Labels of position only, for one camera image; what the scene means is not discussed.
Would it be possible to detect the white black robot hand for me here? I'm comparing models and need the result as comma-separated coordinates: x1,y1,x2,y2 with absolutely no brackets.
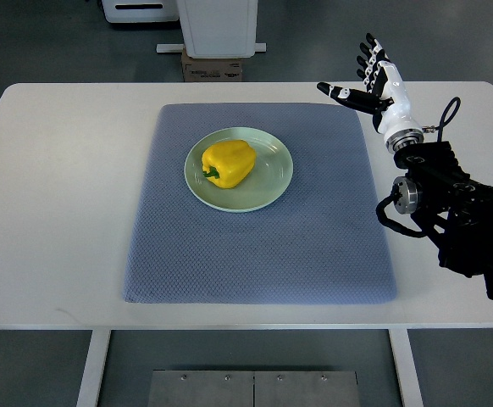
317,33,424,153

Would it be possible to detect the yellow bell pepper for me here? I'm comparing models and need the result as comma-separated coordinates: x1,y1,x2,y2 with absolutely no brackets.
202,140,257,189

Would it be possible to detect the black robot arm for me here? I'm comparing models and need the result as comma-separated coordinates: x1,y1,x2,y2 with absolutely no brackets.
375,138,493,300

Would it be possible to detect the light green plate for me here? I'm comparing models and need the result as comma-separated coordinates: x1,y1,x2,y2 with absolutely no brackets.
184,127,293,212

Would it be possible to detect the blue textured mat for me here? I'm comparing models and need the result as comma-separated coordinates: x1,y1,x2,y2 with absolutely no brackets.
123,103,396,304

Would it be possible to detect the brown cardboard box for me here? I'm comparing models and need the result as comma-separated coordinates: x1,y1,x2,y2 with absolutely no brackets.
180,47,243,82

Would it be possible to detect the white cabinet with slot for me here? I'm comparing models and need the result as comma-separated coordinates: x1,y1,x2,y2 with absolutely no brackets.
101,0,180,24

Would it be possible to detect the right white table leg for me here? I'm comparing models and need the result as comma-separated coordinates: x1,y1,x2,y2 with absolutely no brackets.
389,328,424,407

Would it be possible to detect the white table leg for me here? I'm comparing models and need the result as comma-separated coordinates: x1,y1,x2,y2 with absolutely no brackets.
76,328,111,407
389,328,424,407

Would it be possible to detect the left white table leg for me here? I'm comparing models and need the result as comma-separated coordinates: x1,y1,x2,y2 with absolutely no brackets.
76,328,111,407

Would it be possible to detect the white pedestal base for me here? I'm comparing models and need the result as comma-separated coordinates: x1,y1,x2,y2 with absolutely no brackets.
156,0,267,59

